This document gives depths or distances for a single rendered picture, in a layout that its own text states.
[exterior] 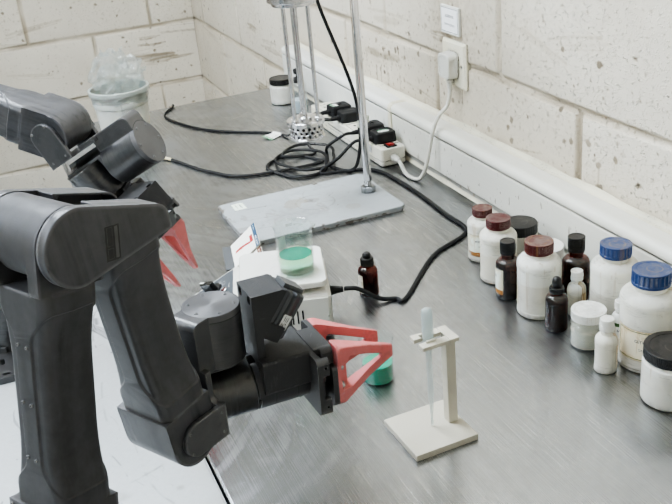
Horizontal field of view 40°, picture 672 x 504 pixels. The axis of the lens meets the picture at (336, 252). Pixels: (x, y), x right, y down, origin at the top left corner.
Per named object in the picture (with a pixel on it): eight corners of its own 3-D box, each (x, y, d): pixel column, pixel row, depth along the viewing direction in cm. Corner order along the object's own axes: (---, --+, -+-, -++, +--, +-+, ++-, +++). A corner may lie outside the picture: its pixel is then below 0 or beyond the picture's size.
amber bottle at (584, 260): (582, 305, 131) (584, 243, 127) (556, 300, 134) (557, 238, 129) (593, 294, 134) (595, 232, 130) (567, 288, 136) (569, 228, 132)
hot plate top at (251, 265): (239, 297, 126) (238, 291, 125) (239, 259, 137) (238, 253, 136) (327, 286, 126) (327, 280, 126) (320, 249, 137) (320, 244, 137)
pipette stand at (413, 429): (416, 462, 103) (410, 363, 98) (384, 425, 110) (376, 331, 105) (478, 439, 106) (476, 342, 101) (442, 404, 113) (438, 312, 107)
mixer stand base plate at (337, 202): (249, 248, 159) (248, 243, 158) (217, 210, 176) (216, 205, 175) (406, 209, 168) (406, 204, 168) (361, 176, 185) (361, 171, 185)
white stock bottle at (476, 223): (467, 251, 151) (466, 201, 147) (497, 249, 150) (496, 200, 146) (468, 264, 146) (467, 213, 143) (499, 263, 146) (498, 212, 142)
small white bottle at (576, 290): (568, 318, 129) (569, 274, 126) (564, 309, 131) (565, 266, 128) (587, 316, 129) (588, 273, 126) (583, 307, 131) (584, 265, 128)
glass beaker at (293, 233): (274, 282, 128) (267, 229, 124) (282, 265, 132) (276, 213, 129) (317, 282, 127) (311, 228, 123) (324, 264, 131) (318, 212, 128)
